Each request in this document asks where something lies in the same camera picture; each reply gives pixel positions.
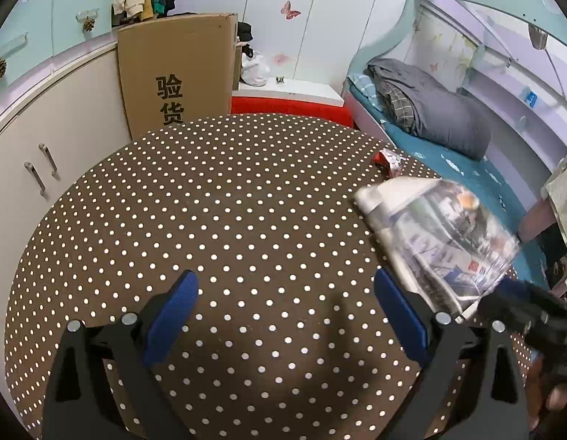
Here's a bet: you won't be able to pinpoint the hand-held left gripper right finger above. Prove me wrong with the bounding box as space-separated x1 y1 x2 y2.
373 268 530 440

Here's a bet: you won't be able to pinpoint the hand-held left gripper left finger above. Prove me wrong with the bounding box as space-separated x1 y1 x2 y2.
42 269 200 440

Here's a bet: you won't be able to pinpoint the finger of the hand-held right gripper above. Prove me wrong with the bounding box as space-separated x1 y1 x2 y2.
476 278 548 336

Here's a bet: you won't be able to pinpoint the person's right hand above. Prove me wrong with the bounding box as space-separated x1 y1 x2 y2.
529 375 567 430

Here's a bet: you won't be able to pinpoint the person's dark shorts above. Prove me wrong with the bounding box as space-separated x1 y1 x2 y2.
534 224 567 286

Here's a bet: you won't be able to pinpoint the brown polka dot tablecloth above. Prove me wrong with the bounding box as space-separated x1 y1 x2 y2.
4 112 546 440

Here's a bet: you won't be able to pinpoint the person's cream patterned shirt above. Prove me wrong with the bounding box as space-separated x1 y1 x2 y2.
539 144 567 287

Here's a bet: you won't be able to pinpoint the red snack wrapper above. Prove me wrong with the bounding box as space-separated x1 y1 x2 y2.
373 148 406 180

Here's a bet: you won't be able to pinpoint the grey duvet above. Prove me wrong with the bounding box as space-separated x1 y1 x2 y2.
366 58 493 161

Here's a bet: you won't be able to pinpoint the plaid blanket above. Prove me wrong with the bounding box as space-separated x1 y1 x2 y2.
383 80 420 135

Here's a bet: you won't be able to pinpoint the white cupboard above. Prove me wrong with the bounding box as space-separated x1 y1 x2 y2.
0 37 134 331

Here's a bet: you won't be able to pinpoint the blue checked pillow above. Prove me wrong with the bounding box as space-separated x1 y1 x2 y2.
347 73 381 111

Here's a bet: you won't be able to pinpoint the red and white step bench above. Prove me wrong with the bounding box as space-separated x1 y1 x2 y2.
230 78 356 128

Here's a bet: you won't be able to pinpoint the large cardboard box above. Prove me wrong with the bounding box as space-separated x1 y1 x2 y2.
115 12 241 141

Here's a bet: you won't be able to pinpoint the white plastic bag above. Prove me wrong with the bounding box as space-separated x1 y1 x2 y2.
240 52 271 88

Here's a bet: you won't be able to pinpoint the grey hanging pouch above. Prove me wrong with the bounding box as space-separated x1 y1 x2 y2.
528 22 548 51

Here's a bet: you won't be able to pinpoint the black cloth item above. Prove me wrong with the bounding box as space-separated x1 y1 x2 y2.
236 21 255 59

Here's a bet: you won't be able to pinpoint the white wardrobe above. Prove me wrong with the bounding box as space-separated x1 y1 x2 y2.
173 0 418 98

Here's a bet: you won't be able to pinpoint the teal drawer cabinet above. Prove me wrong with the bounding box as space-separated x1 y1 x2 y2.
0 0 120 102

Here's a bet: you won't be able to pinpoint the white bedside wall shelves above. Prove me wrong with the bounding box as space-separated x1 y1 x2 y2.
456 32 567 180

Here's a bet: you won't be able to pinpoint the metal cupboard handle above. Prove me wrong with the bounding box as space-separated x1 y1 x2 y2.
24 161 48 196
38 143 59 176

